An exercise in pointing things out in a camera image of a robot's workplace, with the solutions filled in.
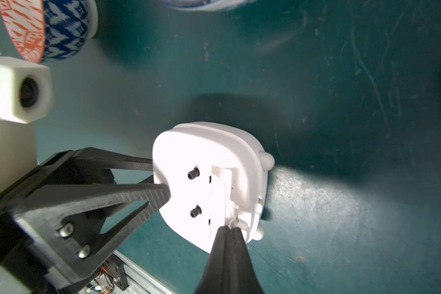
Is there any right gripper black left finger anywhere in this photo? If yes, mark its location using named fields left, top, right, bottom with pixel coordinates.
left=195, top=226, right=230, bottom=294

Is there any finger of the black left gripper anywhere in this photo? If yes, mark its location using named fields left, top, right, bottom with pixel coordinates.
left=36, top=148, right=153, bottom=184
left=12, top=183, right=170, bottom=289

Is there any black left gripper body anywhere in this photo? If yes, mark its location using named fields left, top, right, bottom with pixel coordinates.
left=0, top=161, right=78, bottom=294

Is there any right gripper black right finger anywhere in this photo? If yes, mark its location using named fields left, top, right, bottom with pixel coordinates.
left=229, top=228, right=264, bottom=294

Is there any white alarm clock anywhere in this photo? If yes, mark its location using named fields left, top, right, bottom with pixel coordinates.
left=152, top=122, right=275, bottom=252

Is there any white battery cover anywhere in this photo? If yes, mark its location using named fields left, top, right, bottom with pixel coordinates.
left=210, top=165, right=232, bottom=238

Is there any left base wiring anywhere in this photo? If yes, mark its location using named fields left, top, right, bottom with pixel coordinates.
left=84, top=257, right=129, bottom=294

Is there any orange patterned bowl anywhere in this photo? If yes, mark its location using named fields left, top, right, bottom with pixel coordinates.
left=0, top=0, right=99, bottom=63

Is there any blue white patterned bowl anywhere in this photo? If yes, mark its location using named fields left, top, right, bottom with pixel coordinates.
left=161, top=0, right=255, bottom=12

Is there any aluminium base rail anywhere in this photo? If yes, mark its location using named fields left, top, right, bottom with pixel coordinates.
left=78, top=251, right=174, bottom=294

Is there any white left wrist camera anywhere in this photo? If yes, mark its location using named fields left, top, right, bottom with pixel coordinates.
left=0, top=55, right=54, bottom=193

